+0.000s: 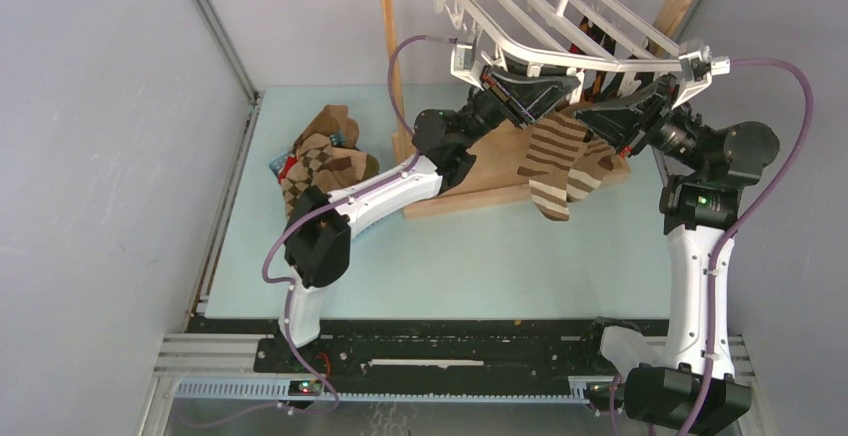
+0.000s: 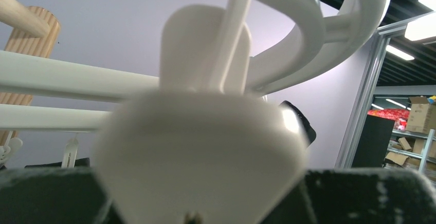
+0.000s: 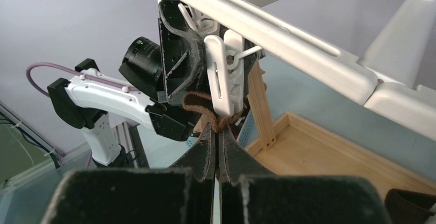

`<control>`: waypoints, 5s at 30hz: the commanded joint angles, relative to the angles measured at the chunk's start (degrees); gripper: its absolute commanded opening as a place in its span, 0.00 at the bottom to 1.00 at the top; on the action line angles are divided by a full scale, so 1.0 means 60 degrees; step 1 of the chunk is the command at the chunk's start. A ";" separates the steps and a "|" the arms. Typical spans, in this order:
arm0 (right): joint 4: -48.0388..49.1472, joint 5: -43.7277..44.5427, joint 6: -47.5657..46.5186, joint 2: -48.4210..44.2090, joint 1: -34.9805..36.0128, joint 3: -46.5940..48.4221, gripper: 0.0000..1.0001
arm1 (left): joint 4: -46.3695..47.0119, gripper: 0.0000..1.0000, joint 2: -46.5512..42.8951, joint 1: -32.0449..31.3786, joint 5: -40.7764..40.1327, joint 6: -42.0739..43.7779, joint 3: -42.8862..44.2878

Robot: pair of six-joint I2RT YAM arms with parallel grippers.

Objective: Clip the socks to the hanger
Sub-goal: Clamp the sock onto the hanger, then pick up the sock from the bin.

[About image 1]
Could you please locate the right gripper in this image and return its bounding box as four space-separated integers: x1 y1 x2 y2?
573 75 715 176

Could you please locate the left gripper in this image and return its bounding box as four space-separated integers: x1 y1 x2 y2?
454 53 578 152

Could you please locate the brown striped sock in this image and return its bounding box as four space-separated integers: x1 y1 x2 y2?
566 136 622 203
517 111 587 222

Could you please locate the white plastic clip hanger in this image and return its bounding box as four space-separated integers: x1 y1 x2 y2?
430 0 697 86

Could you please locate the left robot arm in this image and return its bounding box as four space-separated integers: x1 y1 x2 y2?
277 66 582 373

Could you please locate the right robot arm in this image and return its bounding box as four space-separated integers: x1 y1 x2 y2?
574 75 780 435

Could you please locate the wooden hanger rack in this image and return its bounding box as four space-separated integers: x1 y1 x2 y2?
376 0 723 221

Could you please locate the red yellow argyle sock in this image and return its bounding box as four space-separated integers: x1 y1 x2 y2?
572 15 621 106

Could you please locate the black sock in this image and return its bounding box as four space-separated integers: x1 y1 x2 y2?
609 72 658 98

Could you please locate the blue plastic basket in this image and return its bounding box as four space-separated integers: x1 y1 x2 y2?
269 134 380 189

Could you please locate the plain brown sock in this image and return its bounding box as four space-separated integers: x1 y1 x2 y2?
293 104 359 149

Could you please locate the brown argyle sock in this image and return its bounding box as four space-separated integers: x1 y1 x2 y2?
278 134 380 216

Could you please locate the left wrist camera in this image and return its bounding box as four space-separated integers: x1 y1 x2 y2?
450 40 483 89

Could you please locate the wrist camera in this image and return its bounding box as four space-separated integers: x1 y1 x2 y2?
672 39 731 109
450 40 483 89

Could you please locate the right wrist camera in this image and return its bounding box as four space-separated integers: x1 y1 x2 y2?
672 39 731 109

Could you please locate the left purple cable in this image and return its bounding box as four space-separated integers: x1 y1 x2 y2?
261 35 460 418

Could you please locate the purple cable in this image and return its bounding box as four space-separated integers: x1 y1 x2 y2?
609 56 816 436
261 35 460 418

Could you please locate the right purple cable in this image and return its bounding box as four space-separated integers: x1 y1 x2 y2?
609 56 816 436

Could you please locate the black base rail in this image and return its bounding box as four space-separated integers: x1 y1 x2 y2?
254 316 637 398

